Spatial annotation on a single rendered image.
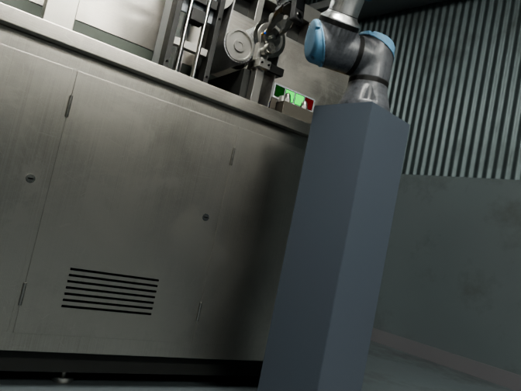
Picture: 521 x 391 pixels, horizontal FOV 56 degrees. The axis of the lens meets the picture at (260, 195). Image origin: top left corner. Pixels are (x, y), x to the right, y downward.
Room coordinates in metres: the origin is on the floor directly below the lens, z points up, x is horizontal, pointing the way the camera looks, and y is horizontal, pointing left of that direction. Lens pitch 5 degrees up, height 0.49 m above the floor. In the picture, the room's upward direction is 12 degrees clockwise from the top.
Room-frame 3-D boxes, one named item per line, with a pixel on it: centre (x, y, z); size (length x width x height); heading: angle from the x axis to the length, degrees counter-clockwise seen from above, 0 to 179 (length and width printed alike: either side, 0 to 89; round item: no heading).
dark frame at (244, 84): (1.93, 0.21, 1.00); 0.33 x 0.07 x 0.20; 33
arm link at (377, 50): (1.38, -0.23, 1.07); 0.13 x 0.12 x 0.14; 106
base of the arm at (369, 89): (1.38, -0.24, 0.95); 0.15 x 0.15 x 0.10
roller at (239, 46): (1.86, 0.26, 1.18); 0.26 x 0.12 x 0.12; 33
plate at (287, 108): (2.06, 0.03, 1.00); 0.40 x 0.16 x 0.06; 33
